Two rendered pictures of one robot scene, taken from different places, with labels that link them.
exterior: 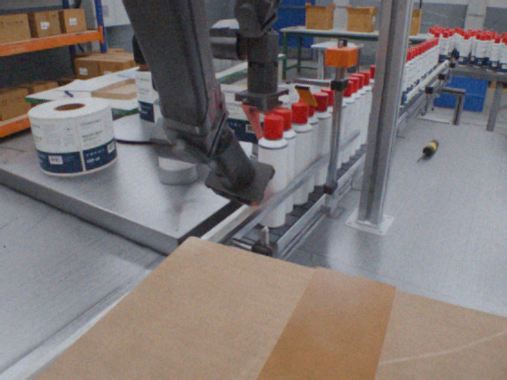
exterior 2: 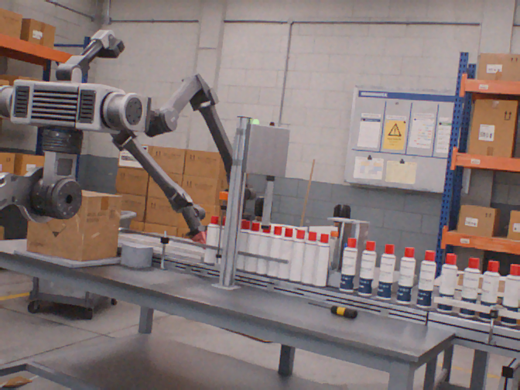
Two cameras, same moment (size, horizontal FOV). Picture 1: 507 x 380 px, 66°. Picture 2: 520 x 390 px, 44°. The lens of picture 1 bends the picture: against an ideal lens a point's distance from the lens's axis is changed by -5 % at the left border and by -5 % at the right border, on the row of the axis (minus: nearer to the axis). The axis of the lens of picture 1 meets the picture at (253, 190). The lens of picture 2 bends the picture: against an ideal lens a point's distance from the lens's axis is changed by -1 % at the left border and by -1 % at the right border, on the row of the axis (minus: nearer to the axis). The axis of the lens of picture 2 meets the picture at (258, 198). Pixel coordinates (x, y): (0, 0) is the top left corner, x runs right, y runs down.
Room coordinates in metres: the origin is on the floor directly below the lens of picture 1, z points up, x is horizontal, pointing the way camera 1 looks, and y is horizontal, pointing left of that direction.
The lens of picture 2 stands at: (0.81, -2.80, 1.32)
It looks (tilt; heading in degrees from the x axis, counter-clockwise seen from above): 3 degrees down; 89
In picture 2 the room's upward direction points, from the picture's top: 6 degrees clockwise
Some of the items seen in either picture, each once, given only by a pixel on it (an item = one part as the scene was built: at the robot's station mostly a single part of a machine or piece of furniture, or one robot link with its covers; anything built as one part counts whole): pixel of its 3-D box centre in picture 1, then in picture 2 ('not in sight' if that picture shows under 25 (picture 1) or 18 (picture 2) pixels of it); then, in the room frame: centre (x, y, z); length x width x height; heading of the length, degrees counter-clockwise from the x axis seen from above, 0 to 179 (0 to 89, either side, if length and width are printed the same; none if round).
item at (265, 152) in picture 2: not in sight; (263, 150); (0.84, -0.23, 1.38); 0.17 x 0.10 x 0.19; 24
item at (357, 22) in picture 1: (360, 18); not in sight; (6.19, -1.55, 0.96); 0.43 x 0.42 x 0.37; 62
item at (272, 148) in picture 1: (272, 173); (212, 239); (0.67, -0.03, 0.98); 0.05 x 0.05 x 0.20
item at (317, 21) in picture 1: (319, 15); not in sight; (6.47, -0.99, 0.97); 0.47 x 0.41 x 0.37; 151
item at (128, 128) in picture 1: (154, 126); not in sight; (1.25, 0.32, 0.89); 0.31 x 0.31 x 0.01
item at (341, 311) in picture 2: (425, 152); (330, 308); (1.13, -0.52, 0.84); 0.20 x 0.03 x 0.03; 143
